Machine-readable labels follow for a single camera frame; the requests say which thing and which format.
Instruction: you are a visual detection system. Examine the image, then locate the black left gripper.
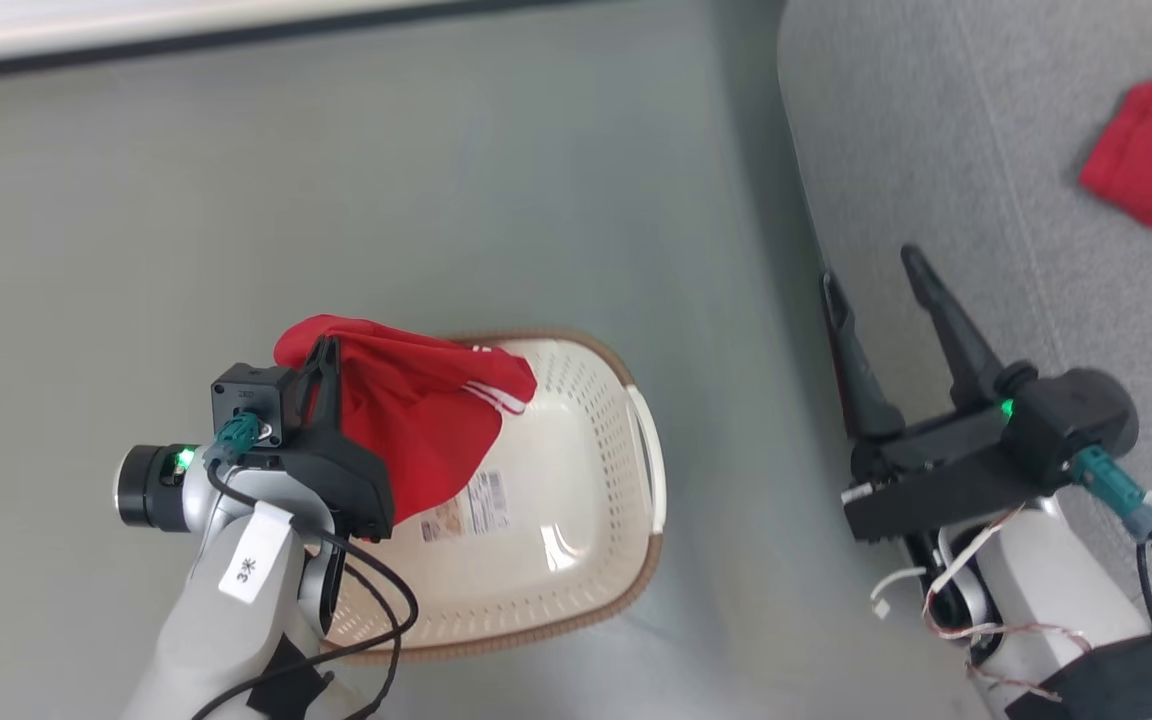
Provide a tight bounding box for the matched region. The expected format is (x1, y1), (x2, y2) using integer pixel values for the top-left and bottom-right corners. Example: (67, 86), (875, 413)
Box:
(232, 337), (396, 543)

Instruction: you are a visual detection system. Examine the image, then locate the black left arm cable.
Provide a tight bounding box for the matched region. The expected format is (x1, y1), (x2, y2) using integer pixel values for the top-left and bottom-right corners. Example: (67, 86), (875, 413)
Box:
(190, 460), (421, 720)

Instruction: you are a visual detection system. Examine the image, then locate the white perforated laundry basket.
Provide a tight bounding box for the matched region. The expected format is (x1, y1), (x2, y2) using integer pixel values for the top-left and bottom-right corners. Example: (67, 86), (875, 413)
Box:
(320, 327), (668, 667)

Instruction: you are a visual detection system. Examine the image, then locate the grey fabric sofa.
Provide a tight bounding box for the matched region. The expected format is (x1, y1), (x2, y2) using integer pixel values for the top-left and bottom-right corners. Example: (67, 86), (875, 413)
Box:
(776, 0), (1152, 720)

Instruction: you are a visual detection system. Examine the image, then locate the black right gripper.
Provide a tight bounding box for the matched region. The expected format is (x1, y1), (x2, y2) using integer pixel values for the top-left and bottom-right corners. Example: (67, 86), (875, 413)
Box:
(820, 245), (1049, 544)

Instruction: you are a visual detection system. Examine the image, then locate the printed basket label sticker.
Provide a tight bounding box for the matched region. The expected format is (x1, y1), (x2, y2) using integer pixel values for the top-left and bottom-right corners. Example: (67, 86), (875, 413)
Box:
(420, 468), (514, 544)

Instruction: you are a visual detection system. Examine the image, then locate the white and black baseboard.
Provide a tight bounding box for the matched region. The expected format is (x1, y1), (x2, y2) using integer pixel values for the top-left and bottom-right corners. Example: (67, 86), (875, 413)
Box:
(0, 0), (577, 85)

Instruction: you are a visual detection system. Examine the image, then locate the teal right camera cable plug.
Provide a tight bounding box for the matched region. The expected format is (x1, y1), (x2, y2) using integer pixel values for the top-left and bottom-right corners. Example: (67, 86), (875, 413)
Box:
(1070, 444), (1152, 543)

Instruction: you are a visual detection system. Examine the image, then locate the teal left camera cable plug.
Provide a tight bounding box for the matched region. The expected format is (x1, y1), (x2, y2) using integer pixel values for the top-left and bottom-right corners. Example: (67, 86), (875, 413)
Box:
(202, 411), (263, 472)

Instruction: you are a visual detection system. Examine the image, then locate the teal camera cable plug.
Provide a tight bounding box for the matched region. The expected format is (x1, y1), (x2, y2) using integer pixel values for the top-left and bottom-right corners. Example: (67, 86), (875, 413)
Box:
(202, 411), (263, 472)
(1070, 444), (1152, 543)

